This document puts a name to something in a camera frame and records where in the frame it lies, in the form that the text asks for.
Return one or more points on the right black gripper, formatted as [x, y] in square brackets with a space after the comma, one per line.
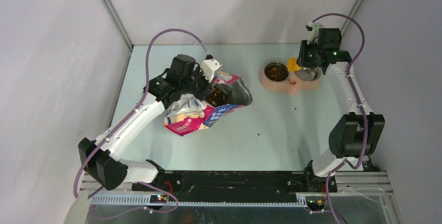
[302, 60]

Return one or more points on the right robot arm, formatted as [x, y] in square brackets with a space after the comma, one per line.
[357, 132]

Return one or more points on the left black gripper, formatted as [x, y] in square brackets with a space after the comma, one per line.
[198, 72]

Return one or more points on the right electronics board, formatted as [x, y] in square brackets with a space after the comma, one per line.
[316, 206]

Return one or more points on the electronics board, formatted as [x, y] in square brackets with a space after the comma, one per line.
[158, 199]
[316, 206]

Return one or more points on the steel bowl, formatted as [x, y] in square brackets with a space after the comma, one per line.
[276, 72]
[309, 74]

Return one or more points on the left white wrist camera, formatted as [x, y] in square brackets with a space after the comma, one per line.
[210, 66]

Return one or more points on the left steel bowl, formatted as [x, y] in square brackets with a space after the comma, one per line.
[276, 72]

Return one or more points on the right steel bowl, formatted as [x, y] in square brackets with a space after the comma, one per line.
[309, 74]

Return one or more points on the pink double bowl stand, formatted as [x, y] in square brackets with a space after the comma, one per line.
[275, 77]

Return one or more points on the left electronics board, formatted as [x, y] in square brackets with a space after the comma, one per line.
[158, 199]

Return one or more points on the yellow plastic scoop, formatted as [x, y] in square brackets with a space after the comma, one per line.
[292, 65]

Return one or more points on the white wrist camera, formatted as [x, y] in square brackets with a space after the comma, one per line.
[313, 29]
[210, 66]

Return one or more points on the colourful pet food bag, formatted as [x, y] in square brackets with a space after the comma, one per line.
[190, 114]

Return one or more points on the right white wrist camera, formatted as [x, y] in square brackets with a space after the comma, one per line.
[313, 29]

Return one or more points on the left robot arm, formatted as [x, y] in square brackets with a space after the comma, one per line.
[101, 158]

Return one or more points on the brown pet food kibble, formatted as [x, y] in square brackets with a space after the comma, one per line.
[276, 72]

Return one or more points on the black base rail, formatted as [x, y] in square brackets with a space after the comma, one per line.
[241, 186]

